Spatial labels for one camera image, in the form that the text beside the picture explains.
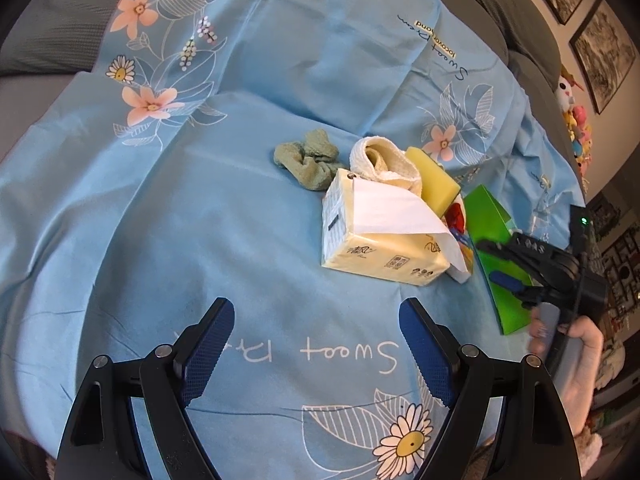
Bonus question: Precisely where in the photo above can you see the cream rolled towel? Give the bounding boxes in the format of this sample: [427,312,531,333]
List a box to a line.
[348,135,426,198]

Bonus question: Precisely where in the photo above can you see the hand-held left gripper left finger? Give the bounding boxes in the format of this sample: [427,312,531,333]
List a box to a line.
[54,297,236,480]

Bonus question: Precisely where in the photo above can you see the light blue floral bedsheet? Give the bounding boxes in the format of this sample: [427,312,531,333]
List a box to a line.
[0,0,587,480]

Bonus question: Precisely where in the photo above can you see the yellow sponge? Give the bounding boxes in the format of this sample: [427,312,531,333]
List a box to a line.
[405,146,462,216]

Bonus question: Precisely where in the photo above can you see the pile of colourful plush toys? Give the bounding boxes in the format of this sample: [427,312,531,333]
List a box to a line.
[562,105,595,177]

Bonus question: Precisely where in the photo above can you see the white big-eyed plush toy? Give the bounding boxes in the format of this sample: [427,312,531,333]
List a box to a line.
[552,72,585,111]

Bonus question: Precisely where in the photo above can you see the green waffle cloth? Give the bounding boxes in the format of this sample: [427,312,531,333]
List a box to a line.
[274,129,340,192]

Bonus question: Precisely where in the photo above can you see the yellow tissue pack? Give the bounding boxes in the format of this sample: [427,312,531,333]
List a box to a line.
[320,168,473,287]

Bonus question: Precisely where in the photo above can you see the person's right hand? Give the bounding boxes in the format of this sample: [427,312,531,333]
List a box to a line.
[527,305,606,438]

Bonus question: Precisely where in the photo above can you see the dark display shelf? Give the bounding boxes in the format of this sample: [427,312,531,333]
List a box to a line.
[587,195,640,321]

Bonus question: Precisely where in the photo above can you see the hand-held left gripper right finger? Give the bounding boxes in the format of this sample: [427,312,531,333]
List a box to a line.
[398,297,583,480]

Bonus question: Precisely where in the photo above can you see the grey sofa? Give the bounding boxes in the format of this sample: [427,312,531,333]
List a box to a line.
[0,0,590,191]

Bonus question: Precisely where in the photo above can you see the green box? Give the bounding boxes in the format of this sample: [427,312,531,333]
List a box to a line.
[462,185,538,336]

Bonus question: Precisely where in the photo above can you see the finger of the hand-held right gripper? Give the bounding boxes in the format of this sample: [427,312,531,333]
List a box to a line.
[489,271,546,311]
[475,239,521,264]

